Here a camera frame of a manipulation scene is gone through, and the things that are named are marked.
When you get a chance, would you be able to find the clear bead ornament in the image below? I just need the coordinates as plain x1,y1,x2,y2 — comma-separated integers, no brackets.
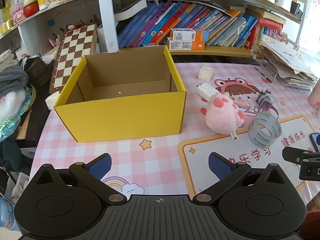
250,44,269,63

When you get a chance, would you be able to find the clear tape roll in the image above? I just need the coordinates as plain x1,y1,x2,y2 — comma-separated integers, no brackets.
247,112,282,148

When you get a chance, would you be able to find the pile of folded clothes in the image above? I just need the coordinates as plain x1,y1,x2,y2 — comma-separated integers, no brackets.
0,49,29,98

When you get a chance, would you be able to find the pink bottle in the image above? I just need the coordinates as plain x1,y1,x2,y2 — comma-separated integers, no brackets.
307,80,320,109

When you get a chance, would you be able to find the pink flower ornament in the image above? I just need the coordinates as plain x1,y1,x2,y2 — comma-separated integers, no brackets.
265,29,288,42

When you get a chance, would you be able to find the plastic water bottle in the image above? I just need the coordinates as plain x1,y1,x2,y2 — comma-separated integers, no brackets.
0,196,19,232

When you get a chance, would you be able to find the white and wooden bookshelf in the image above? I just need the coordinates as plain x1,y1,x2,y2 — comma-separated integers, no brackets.
0,0,310,58

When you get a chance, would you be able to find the pink plush toy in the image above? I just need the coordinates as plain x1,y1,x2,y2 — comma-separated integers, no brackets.
205,95,247,135

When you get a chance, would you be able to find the white charger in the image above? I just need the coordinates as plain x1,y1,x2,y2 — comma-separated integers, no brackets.
197,84,218,103

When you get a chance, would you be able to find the stack of papers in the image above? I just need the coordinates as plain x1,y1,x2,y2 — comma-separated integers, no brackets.
259,34,320,92

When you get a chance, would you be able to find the black holder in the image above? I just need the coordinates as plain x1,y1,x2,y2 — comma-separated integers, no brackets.
290,1,301,15

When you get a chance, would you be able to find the pink packet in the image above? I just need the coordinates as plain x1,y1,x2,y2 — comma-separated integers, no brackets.
11,10,25,24

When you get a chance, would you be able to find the iridescent bag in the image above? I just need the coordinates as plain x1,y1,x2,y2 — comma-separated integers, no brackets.
0,85,34,143

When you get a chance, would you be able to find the orange and white carton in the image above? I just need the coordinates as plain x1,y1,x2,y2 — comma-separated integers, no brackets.
167,37,206,50
170,28,209,42

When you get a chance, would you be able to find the white tissue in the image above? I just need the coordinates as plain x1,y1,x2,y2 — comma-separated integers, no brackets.
45,91,60,110

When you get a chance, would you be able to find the dark patterned pencil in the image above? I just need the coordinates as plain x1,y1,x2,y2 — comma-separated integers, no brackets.
254,66,272,84

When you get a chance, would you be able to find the row of books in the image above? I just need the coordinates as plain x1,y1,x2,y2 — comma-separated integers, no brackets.
117,0,287,49

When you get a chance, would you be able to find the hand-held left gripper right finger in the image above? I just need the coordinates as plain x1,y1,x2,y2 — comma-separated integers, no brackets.
192,152,292,207

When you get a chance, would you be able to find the dark brown bag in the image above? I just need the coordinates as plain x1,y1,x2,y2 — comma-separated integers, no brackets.
20,54,52,88

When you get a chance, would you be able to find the wooden chessboard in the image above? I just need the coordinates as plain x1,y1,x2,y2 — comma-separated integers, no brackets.
49,22,98,94

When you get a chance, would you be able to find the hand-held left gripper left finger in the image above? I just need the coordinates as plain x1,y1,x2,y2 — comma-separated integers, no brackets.
29,153,128,207

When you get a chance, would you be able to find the pink checked cartoon mat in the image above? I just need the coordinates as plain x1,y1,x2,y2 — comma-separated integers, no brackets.
30,62,320,230

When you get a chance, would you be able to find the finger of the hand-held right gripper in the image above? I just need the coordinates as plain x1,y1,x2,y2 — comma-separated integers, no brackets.
282,146,320,167

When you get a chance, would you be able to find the grey toy car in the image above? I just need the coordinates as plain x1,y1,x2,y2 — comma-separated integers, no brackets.
255,87,274,111

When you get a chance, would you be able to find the red round doll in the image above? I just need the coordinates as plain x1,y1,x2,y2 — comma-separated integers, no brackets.
23,0,40,18

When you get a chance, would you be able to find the dark red cloth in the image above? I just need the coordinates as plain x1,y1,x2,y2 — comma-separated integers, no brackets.
301,209,320,240

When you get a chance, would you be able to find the cream eraser block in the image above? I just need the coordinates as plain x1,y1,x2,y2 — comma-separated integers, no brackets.
198,66,214,82

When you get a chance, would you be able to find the black smartphone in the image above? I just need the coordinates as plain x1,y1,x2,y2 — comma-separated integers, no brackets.
309,132,320,153

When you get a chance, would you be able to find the yellow cardboard box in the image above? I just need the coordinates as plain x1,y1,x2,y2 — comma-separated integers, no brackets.
54,45,187,143

